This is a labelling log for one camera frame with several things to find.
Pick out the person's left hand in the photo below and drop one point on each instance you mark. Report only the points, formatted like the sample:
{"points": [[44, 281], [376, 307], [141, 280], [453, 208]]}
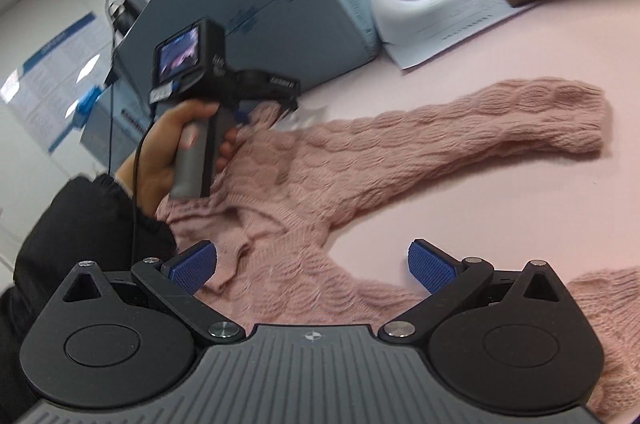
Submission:
{"points": [[155, 154]]}

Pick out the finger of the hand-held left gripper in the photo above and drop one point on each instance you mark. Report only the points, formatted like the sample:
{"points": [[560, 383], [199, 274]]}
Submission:
{"points": [[287, 105]]}

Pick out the black charger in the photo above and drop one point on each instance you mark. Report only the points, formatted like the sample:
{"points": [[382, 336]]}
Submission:
{"points": [[127, 12]]}

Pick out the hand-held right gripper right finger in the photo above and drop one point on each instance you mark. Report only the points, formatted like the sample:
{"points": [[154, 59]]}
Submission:
{"points": [[430, 264]]}

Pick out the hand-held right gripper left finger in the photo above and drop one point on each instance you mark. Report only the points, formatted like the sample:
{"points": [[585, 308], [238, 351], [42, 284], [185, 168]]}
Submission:
{"points": [[192, 264]]}

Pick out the pink knitted sweater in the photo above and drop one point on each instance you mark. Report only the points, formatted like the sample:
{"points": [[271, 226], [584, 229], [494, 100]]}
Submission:
{"points": [[350, 164]]}

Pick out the large light blue cardboard box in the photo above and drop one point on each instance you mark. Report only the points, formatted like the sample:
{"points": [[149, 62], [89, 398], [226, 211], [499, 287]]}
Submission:
{"points": [[250, 4]]}

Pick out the small blue plastic object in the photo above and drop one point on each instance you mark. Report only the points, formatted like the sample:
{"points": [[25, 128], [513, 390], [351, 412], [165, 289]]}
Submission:
{"points": [[87, 107]]}

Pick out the wall poster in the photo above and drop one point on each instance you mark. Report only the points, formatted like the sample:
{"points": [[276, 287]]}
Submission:
{"points": [[50, 79]]}

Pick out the white printed paper sheet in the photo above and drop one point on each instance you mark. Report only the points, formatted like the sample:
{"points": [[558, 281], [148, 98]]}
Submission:
{"points": [[450, 29]]}

